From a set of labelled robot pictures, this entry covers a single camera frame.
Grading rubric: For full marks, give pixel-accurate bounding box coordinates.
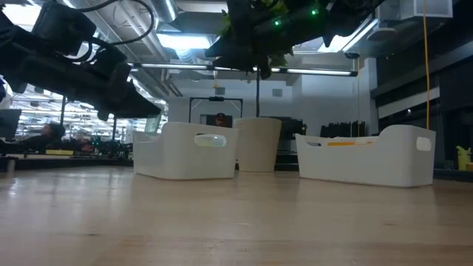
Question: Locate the white ceiling box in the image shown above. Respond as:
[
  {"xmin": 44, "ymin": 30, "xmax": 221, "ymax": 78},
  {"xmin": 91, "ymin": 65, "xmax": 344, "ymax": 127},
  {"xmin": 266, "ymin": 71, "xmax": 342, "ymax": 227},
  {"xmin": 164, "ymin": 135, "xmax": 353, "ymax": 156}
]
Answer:
[{"xmin": 401, "ymin": 0, "xmax": 454, "ymax": 19}]

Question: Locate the beige plant pot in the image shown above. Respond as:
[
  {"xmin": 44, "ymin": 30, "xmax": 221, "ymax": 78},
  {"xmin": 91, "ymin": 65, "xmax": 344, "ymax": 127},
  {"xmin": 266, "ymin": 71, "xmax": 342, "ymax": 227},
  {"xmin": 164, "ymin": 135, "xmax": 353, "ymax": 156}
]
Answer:
[{"xmin": 232, "ymin": 117, "xmax": 283, "ymax": 173}]

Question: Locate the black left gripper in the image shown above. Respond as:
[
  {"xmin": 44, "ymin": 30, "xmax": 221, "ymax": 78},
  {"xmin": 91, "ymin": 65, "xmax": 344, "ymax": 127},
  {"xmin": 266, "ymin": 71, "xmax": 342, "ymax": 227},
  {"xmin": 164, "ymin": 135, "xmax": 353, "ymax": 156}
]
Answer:
[{"xmin": 16, "ymin": 27, "xmax": 163, "ymax": 122}]

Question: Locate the yellow hanging cable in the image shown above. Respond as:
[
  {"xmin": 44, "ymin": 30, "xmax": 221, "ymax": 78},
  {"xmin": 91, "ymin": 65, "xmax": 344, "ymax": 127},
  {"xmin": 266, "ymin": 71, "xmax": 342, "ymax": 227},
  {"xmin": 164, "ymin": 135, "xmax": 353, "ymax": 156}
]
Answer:
[{"xmin": 422, "ymin": 0, "xmax": 432, "ymax": 131}]

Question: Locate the small black metal frame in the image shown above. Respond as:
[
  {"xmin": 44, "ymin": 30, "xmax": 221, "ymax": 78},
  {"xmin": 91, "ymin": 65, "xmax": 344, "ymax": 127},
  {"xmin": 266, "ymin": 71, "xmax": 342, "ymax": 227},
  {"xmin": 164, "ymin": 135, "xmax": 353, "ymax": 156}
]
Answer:
[{"xmin": 188, "ymin": 96, "xmax": 245, "ymax": 125}]

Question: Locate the dark cabinet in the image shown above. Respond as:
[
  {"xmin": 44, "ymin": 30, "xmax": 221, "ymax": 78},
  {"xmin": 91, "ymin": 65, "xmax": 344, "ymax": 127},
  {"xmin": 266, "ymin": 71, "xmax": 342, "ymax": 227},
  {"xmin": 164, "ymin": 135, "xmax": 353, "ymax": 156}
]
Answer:
[{"xmin": 276, "ymin": 117, "xmax": 308, "ymax": 171}]

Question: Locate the dark computer monitor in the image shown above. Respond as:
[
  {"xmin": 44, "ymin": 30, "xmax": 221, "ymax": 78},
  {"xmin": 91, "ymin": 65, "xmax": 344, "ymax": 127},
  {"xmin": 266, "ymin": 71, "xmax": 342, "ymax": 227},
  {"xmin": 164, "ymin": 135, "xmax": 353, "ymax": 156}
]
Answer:
[{"xmin": 0, "ymin": 109, "xmax": 22, "ymax": 140}]

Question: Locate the row of black chairs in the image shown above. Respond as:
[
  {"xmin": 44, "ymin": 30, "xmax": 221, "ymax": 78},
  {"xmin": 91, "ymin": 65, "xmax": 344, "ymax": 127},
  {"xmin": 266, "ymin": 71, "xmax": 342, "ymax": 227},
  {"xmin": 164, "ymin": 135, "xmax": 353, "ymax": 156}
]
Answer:
[{"xmin": 319, "ymin": 120, "xmax": 367, "ymax": 140}]

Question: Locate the green leafy potted tree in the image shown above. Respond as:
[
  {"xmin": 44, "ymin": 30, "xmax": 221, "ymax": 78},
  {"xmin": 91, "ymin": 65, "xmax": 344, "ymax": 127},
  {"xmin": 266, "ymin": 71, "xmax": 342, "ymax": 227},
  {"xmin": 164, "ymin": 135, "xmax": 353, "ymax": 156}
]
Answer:
[{"xmin": 221, "ymin": 0, "xmax": 295, "ymax": 118}]

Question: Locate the long ceiling light bar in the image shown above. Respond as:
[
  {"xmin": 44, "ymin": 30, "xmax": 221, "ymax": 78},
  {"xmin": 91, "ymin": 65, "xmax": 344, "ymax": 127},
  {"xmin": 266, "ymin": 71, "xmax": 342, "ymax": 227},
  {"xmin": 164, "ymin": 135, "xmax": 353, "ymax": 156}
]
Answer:
[{"xmin": 127, "ymin": 61, "xmax": 358, "ymax": 78}]

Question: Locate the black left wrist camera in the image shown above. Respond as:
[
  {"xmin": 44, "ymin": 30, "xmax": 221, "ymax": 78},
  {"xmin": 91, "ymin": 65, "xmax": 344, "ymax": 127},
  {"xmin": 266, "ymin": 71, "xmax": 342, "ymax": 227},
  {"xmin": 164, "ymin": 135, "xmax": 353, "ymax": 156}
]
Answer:
[{"xmin": 31, "ymin": 1, "xmax": 98, "ymax": 57}]

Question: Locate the yellow plastic object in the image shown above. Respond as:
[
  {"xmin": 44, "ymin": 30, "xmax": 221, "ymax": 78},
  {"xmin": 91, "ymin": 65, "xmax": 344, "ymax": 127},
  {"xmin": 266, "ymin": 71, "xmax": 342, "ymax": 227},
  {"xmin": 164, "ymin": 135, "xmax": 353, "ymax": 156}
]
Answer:
[{"xmin": 455, "ymin": 145, "xmax": 473, "ymax": 171}]

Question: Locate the dark background bench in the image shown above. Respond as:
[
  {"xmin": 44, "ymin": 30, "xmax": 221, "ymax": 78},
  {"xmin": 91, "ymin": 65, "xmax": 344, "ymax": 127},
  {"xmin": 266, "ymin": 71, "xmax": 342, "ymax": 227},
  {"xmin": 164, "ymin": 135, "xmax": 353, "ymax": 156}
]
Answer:
[{"xmin": 0, "ymin": 153, "xmax": 134, "ymax": 171}]

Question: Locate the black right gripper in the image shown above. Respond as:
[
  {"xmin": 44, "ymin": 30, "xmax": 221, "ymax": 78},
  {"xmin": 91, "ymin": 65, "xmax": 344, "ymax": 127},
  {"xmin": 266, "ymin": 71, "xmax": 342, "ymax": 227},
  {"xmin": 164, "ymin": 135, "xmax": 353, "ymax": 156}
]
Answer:
[{"xmin": 205, "ymin": 0, "xmax": 284, "ymax": 81}]

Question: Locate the white plastic bin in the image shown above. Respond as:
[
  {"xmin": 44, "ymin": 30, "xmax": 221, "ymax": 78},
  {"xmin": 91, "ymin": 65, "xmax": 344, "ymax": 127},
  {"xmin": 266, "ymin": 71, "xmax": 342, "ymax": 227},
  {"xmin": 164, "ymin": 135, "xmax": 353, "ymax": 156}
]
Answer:
[
  {"xmin": 132, "ymin": 121, "xmax": 239, "ymax": 181},
  {"xmin": 294, "ymin": 124, "xmax": 437, "ymax": 188}
]

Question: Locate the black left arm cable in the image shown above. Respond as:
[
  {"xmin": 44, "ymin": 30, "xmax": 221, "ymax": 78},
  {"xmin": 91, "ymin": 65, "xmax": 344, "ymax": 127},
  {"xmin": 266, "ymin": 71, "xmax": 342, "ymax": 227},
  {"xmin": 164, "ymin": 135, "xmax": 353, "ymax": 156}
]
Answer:
[{"xmin": 73, "ymin": 0, "xmax": 156, "ymax": 47}]

